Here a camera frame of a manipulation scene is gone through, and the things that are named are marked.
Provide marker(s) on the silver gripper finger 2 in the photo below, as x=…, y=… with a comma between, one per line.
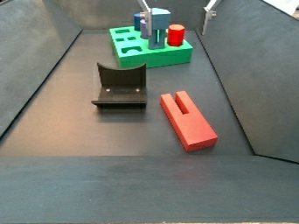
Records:
x=209, y=13
x=146, y=9

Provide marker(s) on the red double-square block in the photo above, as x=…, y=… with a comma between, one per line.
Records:
x=190, y=124

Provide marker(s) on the green shape sorter board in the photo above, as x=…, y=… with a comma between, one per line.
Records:
x=132, y=52

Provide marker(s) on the dark blue cylinder block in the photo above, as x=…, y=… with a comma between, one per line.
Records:
x=138, y=19

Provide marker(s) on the light blue pentagon block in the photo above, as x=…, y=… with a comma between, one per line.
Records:
x=161, y=17

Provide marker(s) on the purple cylinder block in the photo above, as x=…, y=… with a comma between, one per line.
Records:
x=143, y=29

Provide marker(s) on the red hexagon block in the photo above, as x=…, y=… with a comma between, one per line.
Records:
x=175, y=35

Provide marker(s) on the black curved holder stand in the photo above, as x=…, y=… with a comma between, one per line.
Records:
x=122, y=86

